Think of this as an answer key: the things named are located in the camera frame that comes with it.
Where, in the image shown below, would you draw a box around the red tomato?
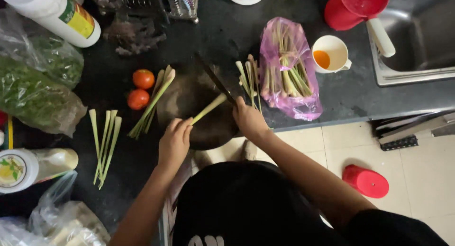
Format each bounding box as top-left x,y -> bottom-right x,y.
132,69 -> 155,90
127,89 -> 150,111

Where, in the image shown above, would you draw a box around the red plastic jug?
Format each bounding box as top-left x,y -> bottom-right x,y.
324,0 -> 367,32

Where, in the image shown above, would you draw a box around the patterned cloth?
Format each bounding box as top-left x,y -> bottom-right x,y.
161,157 -> 194,246

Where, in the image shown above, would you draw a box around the bottle with white printed lid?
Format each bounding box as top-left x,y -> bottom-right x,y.
0,148 -> 79,195

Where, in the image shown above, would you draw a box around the crumpled clear plastic bag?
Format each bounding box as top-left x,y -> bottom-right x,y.
0,171 -> 111,246

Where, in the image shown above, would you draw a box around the pink plastic bag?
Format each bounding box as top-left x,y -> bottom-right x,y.
259,17 -> 323,121

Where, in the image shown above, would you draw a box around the red plastic stool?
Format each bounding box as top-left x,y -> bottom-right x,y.
342,164 -> 390,199

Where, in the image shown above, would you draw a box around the trimmed pale lemongrass stalk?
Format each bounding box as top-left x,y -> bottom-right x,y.
191,93 -> 228,125

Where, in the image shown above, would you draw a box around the white bottle with green-yellow label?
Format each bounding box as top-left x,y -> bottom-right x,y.
0,0 -> 101,48

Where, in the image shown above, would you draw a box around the red and yellow packet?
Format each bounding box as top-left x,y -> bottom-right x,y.
0,111 -> 14,150

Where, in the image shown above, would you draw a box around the metal box grater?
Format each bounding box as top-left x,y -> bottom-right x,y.
164,0 -> 199,24

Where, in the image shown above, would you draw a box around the clear bag of green herbs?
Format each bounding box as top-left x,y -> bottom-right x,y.
0,8 -> 85,89

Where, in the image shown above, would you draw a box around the white cup with orange liquid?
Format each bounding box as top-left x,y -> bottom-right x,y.
311,35 -> 352,74

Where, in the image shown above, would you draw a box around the thick lemongrass stalk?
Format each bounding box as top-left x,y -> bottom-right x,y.
128,68 -> 176,139
142,69 -> 165,133
151,65 -> 173,97

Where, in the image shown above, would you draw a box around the person's left hand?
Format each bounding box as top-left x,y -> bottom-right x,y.
157,117 -> 194,166

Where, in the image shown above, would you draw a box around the grey metal rails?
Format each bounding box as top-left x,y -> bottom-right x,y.
371,111 -> 455,152

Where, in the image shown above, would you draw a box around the steel kitchen sink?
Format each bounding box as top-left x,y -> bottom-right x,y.
367,0 -> 455,87

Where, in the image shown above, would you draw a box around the bundle of lemongrass in bag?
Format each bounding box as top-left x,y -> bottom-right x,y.
262,22 -> 313,99

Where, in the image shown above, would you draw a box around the person's black shirt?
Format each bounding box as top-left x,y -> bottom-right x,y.
172,160 -> 449,246

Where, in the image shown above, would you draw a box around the dark kitchen knife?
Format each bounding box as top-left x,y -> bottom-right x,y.
194,52 -> 238,107

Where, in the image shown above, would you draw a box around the round dark wooden cutting board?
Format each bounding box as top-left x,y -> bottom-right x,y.
156,65 -> 241,151

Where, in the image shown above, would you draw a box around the loose cluster of thin lemongrass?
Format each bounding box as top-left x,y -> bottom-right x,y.
235,54 -> 263,114

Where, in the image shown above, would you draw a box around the long green lemongrass stalk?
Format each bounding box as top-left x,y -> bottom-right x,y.
88,109 -> 102,182
98,109 -> 118,184
93,110 -> 111,185
98,116 -> 122,190

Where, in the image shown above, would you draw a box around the large clear bag of greens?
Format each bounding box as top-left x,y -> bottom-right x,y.
0,55 -> 88,138

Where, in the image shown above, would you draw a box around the person's right hand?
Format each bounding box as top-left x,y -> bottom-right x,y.
232,96 -> 271,141

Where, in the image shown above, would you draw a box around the red scoop with white handle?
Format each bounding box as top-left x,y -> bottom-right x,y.
339,0 -> 396,58

